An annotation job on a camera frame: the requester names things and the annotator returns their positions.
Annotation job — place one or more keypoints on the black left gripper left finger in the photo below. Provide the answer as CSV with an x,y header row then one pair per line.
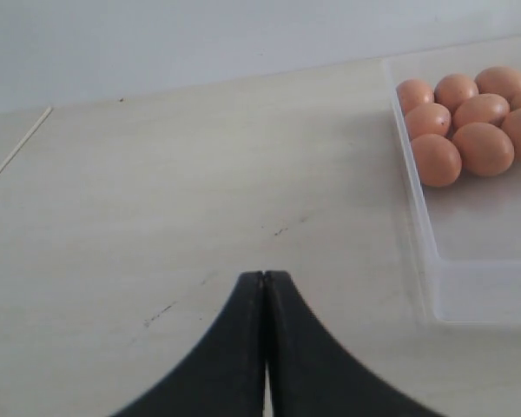
x,y
224,374

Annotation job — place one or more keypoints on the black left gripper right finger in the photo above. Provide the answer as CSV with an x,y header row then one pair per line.
x,y
311,374

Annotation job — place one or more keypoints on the clear plastic tray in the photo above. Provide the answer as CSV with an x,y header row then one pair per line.
x,y
468,234

